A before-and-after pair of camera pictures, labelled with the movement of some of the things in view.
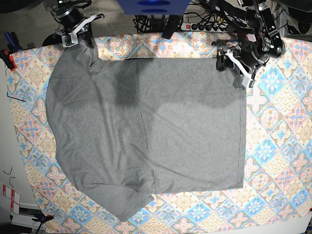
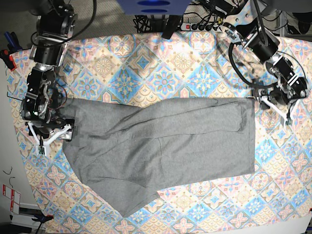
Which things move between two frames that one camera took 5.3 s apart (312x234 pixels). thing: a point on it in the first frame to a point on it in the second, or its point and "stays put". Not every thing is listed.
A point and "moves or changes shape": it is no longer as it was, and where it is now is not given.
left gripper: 70,34 to 46,131
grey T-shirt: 126,129 moves or changes shape
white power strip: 206,26 stays put
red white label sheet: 15,199 stays put
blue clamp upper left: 13,45 stays put
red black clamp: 8,59 stays put
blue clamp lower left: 42,219 stays put
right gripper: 247,57 to 281,100
